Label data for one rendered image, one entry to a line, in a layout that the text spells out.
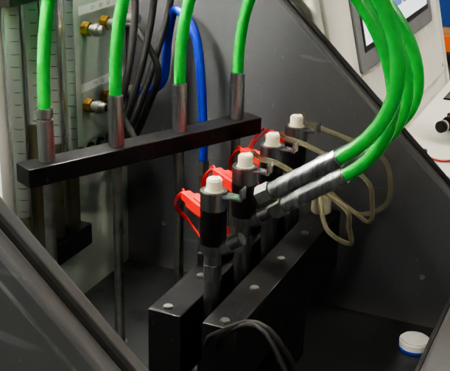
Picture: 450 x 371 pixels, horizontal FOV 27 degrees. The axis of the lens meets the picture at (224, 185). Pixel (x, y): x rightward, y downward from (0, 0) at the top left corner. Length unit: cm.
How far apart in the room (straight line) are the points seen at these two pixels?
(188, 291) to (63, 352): 39
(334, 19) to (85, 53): 34
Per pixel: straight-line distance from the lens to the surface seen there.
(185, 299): 98
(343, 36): 131
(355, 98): 118
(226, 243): 94
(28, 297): 62
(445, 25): 627
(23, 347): 64
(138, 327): 123
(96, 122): 125
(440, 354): 98
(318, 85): 119
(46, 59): 98
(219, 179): 92
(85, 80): 121
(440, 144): 150
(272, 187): 89
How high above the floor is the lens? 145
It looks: 21 degrees down
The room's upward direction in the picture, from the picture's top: 1 degrees clockwise
